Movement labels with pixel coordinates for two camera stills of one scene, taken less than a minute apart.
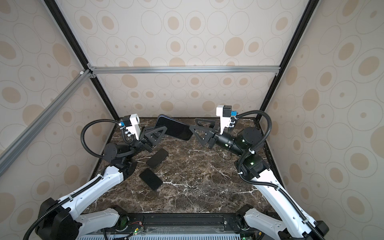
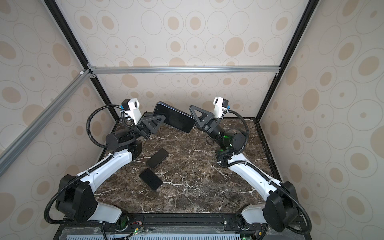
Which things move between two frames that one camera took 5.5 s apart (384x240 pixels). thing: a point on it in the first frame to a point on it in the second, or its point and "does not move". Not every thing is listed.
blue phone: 174,128 to 174,117
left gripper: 143,144 to 145,128
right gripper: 212,135 to 211,128
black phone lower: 151,179 does not move
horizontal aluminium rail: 184,70 does not move
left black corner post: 71,39 does not move
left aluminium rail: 13,151 does not move
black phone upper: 157,157 does not move
